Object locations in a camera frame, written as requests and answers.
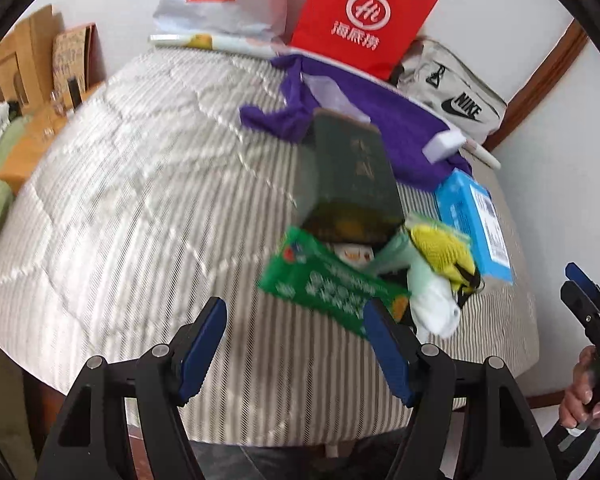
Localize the dark green box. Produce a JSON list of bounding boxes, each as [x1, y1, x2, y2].
[[300, 107, 407, 252]]

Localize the mint green cloth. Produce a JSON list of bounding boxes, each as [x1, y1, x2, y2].
[[375, 232, 437, 302]]

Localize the wooden nightstand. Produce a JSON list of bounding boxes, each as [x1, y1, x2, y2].
[[0, 80, 106, 196]]

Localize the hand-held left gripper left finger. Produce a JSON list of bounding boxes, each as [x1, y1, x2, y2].
[[34, 296, 228, 480]]

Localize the white gloves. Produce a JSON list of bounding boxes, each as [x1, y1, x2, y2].
[[410, 275, 462, 339]]

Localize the green printed packet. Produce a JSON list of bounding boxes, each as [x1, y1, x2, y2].
[[257, 226, 411, 339]]

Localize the striped bed mattress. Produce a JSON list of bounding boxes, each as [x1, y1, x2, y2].
[[0, 50, 540, 447]]

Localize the white rolled poster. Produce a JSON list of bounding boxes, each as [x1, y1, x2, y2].
[[148, 33, 502, 171]]

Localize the brown cardboard box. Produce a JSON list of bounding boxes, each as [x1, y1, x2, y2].
[[52, 22, 105, 107]]

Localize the purple cloth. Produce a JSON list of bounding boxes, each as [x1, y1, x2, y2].
[[240, 54, 473, 192]]

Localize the beige zip bag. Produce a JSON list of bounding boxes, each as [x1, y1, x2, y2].
[[392, 37, 509, 149]]

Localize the person's dark trousers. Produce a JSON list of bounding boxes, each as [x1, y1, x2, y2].
[[192, 427, 417, 480]]

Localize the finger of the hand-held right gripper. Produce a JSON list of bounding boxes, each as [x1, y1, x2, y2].
[[560, 281, 600, 333], [565, 262, 600, 318]]

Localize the white orange snack packet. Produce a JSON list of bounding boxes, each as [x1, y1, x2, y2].
[[331, 242, 375, 267]]

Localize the person's right hand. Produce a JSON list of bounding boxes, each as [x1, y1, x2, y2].
[[560, 346, 600, 431]]

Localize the red paper bag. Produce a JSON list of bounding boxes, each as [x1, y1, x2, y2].
[[290, 0, 441, 82]]

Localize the blue cardboard box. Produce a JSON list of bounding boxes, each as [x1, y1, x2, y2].
[[435, 169, 515, 286]]

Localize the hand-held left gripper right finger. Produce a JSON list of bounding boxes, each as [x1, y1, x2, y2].
[[362, 298, 561, 480]]

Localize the white foam block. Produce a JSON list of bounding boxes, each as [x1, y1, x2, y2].
[[424, 127, 467, 165]]

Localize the white plastic shopping bag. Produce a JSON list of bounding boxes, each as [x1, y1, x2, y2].
[[152, 0, 291, 43]]

